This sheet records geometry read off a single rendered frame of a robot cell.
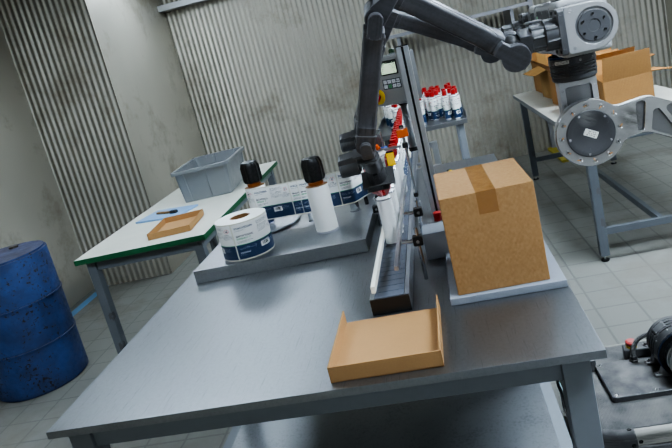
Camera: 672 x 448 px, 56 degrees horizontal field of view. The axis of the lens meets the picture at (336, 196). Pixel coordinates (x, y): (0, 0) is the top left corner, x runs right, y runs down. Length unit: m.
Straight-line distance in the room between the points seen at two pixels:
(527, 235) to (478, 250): 0.13
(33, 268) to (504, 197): 3.10
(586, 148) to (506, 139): 4.92
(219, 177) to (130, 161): 1.57
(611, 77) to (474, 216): 2.25
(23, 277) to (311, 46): 3.92
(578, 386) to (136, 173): 4.66
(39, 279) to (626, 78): 3.54
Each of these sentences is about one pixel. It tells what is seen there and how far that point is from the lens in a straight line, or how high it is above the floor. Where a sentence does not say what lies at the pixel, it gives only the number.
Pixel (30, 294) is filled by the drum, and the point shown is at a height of 0.61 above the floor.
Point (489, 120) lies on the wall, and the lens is 6.88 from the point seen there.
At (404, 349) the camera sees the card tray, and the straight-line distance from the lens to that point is 1.56.
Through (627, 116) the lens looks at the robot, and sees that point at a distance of 2.05.
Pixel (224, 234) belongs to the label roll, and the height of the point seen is 0.99.
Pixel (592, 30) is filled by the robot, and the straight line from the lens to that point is 1.79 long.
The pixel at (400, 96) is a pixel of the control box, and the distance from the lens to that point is 2.47.
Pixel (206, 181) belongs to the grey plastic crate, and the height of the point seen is 0.91.
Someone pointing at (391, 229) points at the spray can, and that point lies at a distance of 2.12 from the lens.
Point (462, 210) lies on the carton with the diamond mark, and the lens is 1.66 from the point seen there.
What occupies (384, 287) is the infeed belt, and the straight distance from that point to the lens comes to 1.81.
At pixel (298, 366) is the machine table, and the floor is 0.83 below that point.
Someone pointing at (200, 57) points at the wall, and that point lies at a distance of 7.11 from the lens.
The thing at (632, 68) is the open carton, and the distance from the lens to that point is 3.84.
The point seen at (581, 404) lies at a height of 0.69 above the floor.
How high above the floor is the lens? 1.55
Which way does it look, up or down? 13 degrees down
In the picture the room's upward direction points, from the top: 14 degrees counter-clockwise
